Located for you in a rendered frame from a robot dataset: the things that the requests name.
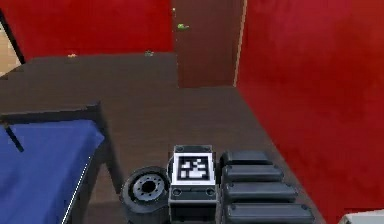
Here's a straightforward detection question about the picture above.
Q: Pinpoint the blue bed with dark frame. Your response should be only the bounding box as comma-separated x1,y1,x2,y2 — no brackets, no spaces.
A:
0,102,125,224

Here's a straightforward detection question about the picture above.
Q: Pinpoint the black window frame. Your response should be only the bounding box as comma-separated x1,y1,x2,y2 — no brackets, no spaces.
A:
0,8,27,66

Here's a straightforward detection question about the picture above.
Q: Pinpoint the dark brown room door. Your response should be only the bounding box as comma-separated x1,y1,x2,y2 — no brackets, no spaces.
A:
171,0,248,89

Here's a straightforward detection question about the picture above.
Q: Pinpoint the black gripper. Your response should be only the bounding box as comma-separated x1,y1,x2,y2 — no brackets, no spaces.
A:
120,165,172,224

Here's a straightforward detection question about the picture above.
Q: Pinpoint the small white box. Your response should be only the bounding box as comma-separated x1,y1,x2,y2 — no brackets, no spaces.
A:
338,209,384,224

